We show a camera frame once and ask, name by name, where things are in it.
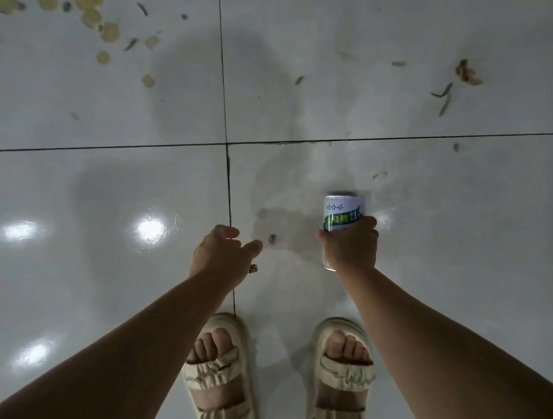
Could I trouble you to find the brown peel clump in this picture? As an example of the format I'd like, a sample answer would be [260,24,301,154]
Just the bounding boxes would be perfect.
[455,57,484,89]

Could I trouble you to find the person's left forearm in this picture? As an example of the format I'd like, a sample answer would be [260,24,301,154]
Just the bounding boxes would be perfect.
[0,269,261,419]

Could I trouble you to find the person's right forearm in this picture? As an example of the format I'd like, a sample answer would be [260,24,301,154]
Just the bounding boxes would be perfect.
[335,243,553,419]

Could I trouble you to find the white and green drink can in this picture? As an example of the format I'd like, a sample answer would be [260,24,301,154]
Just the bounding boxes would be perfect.
[315,190,375,273]

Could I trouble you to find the scattered dark vegetable scraps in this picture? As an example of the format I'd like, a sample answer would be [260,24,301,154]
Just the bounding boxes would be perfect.
[0,0,200,129]

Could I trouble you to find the person's left hand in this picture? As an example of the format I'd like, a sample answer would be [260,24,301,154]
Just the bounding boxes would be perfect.
[184,220,269,297]

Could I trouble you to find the person's right foot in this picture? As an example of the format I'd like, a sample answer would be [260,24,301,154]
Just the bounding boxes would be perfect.
[303,328,379,419]

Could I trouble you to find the person's right hand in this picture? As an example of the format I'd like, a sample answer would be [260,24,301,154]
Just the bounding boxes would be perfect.
[316,214,384,277]

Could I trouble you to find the person's left cream sandal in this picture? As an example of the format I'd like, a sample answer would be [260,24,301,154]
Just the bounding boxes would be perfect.
[176,311,259,419]

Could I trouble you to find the scattered yellow vegetable slices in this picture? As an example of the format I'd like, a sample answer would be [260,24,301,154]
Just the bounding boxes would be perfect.
[0,0,167,105]

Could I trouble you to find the person's foot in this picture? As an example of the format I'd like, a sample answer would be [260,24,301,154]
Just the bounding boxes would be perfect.
[183,325,249,419]
[303,328,379,419]

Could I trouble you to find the person's right cream sandal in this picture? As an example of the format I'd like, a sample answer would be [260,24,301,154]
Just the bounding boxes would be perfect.
[294,313,383,419]

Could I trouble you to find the person's cream sandal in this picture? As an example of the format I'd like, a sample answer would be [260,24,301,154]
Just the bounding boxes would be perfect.
[176,311,259,419]
[294,313,383,419]

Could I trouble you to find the person's left foot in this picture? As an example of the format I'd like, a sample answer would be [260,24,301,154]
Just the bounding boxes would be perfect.
[183,325,249,419]

